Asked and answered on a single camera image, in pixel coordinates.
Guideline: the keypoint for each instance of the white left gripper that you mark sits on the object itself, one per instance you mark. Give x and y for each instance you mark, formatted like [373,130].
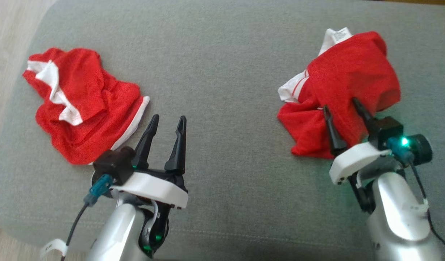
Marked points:
[153,186]

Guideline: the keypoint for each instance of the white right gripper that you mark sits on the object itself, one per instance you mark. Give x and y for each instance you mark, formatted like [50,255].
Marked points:
[353,159]

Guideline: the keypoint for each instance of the red basketball jersey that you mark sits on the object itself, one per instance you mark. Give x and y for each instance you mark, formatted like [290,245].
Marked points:
[349,72]

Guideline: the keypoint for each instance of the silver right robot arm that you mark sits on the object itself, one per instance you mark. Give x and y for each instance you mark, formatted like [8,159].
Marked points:
[400,214]

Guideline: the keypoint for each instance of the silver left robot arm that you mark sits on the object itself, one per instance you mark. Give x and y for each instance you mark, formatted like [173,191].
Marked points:
[115,232]

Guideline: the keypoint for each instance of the grey sofa chaise seat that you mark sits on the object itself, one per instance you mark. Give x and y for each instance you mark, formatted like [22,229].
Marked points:
[226,72]

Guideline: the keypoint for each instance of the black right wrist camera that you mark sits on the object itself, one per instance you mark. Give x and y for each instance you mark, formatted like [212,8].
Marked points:
[392,132]

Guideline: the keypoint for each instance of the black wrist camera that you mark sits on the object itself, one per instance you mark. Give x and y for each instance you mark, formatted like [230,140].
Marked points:
[392,132]
[113,163]

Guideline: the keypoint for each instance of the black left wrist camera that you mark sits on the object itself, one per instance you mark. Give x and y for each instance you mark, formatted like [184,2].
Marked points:
[113,163]

